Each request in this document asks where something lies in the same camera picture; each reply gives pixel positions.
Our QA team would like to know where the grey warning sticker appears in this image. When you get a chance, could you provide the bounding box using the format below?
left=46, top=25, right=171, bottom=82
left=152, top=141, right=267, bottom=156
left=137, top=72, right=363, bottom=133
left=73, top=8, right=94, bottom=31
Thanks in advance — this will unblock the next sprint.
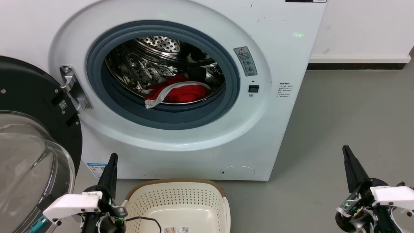
left=234, top=46, right=258, bottom=77

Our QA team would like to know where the teal plastic connector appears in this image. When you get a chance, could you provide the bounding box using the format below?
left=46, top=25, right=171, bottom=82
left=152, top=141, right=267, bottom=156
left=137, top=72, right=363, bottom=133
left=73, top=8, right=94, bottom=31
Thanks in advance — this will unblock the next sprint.
left=31, top=216, right=49, bottom=233

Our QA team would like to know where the black wall baseboard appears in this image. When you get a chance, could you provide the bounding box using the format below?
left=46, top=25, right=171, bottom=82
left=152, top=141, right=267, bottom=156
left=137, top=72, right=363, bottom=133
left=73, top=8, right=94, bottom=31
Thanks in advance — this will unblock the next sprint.
left=307, top=62, right=406, bottom=71

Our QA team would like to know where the red and white garment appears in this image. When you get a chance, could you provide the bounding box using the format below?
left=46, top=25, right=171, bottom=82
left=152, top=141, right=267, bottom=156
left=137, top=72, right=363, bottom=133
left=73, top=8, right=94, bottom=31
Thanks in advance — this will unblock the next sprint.
left=144, top=74, right=212, bottom=109

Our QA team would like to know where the stainless steel washing machine drum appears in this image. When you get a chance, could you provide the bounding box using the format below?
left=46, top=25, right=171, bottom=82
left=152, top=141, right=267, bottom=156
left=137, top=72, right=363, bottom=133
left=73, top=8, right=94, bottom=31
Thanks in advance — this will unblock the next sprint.
left=104, top=36, right=226, bottom=105

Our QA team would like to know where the silver metal door hinge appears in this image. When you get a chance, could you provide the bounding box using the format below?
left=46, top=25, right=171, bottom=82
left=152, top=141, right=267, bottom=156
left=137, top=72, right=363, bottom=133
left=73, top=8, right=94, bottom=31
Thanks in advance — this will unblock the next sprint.
left=60, top=65, right=93, bottom=114

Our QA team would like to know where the round drain filter cover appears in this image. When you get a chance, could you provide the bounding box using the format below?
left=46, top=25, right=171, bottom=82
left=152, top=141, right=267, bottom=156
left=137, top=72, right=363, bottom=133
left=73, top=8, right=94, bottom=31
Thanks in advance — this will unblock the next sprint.
left=221, top=166, right=256, bottom=180

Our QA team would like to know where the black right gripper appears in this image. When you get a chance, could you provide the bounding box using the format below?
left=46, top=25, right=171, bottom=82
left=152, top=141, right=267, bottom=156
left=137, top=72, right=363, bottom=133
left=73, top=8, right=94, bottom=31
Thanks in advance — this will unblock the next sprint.
left=335, top=145, right=402, bottom=233

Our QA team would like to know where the blue energy label sticker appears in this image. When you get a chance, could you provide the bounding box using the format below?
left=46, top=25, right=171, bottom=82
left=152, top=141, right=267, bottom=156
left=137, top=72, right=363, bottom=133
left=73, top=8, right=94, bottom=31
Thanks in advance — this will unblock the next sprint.
left=86, top=163, right=108, bottom=179

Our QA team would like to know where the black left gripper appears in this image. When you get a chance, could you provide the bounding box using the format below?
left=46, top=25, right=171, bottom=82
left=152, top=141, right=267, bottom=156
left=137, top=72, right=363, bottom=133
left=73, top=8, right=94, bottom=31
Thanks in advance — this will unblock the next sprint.
left=80, top=153, right=128, bottom=233

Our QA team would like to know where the white front-loading washing machine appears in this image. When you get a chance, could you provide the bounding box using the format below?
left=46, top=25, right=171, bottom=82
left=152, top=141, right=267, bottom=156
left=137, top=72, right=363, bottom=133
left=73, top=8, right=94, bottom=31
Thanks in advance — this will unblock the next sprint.
left=0, top=0, right=328, bottom=181

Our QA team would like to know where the cream plastic laundry basket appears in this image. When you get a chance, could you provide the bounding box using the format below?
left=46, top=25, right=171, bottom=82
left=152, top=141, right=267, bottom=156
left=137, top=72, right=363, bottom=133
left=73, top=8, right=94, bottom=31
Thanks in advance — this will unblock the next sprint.
left=122, top=178, right=231, bottom=233

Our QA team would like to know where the thin black cable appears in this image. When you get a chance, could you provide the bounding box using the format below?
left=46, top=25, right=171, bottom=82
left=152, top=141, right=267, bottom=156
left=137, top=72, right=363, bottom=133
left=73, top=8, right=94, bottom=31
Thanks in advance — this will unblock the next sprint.
left=124, top=216, right=162, bottom=233

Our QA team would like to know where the grey rubber door gasket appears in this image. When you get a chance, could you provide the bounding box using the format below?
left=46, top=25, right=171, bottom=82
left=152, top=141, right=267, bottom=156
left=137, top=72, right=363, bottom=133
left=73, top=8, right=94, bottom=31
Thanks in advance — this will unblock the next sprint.
left=86, top=20, right=241, bottom=130

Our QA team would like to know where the black round washer door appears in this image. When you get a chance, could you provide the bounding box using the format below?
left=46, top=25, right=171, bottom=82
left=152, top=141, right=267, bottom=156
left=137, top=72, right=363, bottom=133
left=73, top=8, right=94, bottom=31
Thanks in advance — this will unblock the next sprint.
left=0, top=56, right=83, bottom=233

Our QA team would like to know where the white text label sticker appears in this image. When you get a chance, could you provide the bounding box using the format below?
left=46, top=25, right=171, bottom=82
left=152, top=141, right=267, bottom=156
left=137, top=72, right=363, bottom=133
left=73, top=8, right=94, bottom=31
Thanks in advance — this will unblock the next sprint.
left=278, top=82, right=294, bottom=99

